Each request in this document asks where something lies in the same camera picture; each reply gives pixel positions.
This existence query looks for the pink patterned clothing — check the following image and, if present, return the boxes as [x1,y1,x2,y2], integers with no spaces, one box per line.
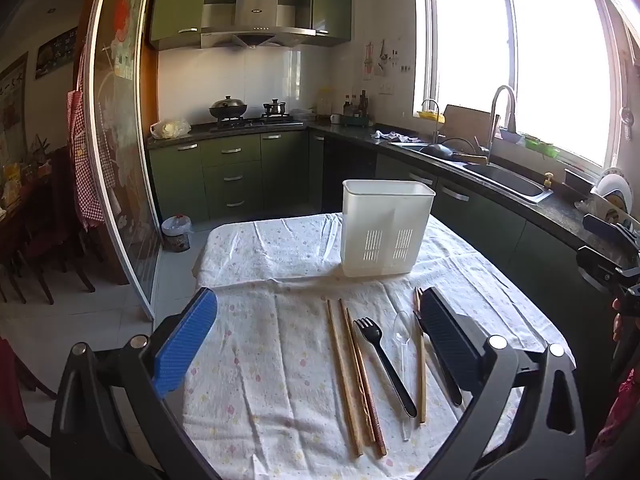
[589,369,640,472]

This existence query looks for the hanging wall decoration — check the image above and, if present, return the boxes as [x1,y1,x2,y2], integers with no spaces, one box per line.
[362,38,402,81]

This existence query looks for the wall poster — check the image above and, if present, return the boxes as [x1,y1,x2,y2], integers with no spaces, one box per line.
[34,27,79,80]

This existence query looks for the person's right hand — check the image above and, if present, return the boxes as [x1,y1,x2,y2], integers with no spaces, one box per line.
[612,298,627,343]

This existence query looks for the steel kitchen faucet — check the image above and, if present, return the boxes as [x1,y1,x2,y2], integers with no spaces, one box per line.
[486,85,517,167]

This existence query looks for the gas stove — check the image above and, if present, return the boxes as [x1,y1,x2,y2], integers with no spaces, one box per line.
[210,115,305,132]

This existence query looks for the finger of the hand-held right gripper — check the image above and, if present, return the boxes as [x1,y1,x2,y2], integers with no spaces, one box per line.
[576,246,632,293]
[582,214,640,253]

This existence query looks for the steel kitchen sink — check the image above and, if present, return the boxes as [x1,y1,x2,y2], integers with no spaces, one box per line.
[389,140,554,205]

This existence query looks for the light wooden chopstick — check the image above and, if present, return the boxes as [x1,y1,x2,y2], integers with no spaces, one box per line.
[326,299,363,457]
[414,287,427,424]

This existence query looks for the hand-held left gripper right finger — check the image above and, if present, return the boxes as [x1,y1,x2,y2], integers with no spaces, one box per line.
[420,287,586,480]

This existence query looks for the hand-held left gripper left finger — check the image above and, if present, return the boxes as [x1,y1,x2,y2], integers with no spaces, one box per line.
[50,287,221,480]

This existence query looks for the clear plastic spoon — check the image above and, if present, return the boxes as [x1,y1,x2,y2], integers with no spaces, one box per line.
[392,310,415,442]

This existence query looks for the dark wooden chair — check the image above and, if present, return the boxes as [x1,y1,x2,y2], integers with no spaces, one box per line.
[0,145,97,307]

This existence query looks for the decorated sliding glass door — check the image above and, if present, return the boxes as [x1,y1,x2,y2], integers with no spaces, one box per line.
[81,0,164,322]

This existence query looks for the white plastic bag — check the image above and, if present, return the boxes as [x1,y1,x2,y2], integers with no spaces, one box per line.
[150,118,192,140]

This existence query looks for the green plastic container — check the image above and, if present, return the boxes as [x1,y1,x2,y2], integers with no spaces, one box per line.
[522,134,562,159]

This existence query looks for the floral white tablecloth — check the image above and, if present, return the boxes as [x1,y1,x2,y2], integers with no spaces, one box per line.
[182,212,577,480]

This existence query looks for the yellow hanging basket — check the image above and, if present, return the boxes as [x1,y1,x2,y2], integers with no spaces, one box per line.
[417,98,446,122]

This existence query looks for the black pan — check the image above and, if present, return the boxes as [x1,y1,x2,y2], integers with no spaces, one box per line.
[418,137,488,165]

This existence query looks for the black plastic fork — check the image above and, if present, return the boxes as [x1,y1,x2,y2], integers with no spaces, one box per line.
[353,317,418,418]

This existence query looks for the dark brown wooden chopstick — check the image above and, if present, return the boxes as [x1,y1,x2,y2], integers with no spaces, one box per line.
[340,298,388,457]

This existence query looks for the kitchen window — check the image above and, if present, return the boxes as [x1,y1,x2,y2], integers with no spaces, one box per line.
[413,0,638,172]

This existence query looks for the wooden cutting board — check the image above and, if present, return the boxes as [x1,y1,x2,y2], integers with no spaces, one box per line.
[442,104,501,149]

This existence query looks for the green wall cabinets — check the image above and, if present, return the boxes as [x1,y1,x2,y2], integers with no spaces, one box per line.
[149,0,354,52]

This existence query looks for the small trash bin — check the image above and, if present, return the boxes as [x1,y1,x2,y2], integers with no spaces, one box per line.
[160,213,194,237]

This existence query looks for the framed wall picture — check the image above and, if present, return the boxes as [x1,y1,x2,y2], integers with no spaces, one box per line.
[0,52,29,162]

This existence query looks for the black lidded wok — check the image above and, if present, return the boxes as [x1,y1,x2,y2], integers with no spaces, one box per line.
[209,95,249,122]

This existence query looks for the white plastic utensil holder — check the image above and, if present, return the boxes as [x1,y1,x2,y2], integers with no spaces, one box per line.
[341,178,437,278]

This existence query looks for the steel range hood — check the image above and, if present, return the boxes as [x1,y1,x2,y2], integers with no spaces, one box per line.
[200,0,317,50]

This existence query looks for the crumpled dish cloth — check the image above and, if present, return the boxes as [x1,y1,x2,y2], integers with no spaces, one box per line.
[370,130,422,144]

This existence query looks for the red checked apron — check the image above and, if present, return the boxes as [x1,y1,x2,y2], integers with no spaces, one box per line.
[66,49,109,232]

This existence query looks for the white plate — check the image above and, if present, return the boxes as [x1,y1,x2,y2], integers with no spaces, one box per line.
[590,167,634,217]

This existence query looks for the red chair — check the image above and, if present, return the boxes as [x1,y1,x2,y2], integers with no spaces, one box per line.
[0,336,59,453]

